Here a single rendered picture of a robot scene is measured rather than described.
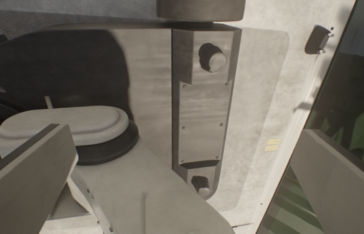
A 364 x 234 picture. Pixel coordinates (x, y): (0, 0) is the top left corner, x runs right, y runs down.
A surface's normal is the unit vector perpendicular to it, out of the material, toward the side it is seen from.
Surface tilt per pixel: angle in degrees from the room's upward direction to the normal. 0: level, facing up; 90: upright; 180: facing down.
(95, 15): 0
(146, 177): 90
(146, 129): 0
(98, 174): 90
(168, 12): 55
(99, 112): 90
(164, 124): 0
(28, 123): 90
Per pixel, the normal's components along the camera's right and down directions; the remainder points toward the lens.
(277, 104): 0.19, 0.49
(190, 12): -0.23, 0.51
